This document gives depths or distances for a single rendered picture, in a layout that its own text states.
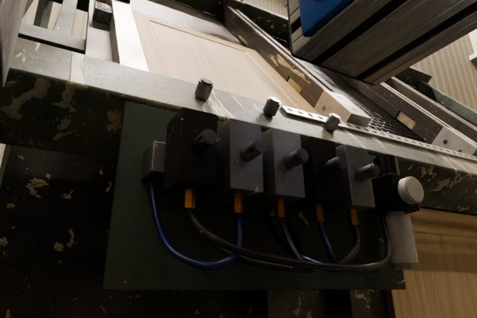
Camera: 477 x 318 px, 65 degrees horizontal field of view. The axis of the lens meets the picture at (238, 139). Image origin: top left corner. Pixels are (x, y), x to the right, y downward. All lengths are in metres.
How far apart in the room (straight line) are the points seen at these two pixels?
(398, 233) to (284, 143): 0.27
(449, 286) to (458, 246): 0.14
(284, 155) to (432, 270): 0.83
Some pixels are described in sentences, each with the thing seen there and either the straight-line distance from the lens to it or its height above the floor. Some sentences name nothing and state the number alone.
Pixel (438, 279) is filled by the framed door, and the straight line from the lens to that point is 1.26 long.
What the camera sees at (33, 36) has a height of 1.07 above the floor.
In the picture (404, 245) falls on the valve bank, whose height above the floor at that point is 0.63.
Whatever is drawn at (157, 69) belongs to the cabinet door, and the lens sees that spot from 0.77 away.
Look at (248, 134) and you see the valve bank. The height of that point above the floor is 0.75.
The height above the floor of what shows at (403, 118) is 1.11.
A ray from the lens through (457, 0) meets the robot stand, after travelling 0.27.
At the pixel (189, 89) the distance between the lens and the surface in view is 0.63.
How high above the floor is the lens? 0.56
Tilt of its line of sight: 23 degrees up
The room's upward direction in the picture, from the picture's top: 1 degrees counter-clockwise
